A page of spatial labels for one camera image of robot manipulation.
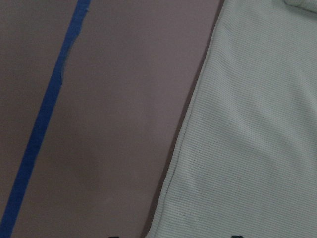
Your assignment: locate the olive green long-sleeve shirt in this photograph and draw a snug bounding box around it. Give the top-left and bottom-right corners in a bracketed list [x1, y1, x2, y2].
[147, 0, 317, 238]

